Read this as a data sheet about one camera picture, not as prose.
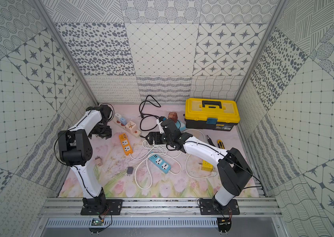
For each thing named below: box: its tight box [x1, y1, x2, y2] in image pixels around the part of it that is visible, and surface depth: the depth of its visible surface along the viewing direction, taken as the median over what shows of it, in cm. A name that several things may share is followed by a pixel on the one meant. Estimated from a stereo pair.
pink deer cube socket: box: [125, 120, 137, 134], surface depth 99 cm
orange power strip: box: [119, 132, 134, 157], surface depth 97 cm
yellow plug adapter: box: [201, 159, 214, 172], surface depth 85 cm
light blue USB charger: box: [120, 117, 127, 126], surface depth 105 cm
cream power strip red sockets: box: [112, 118, 142, 138], surface depth 103 cm
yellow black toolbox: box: [184, 97, 241, 132], surface depth 97 cm
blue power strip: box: [148, 154, 172, 174], surface depth 89 cm
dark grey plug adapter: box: [126, 166, 134, 175], surface depth 88 cm
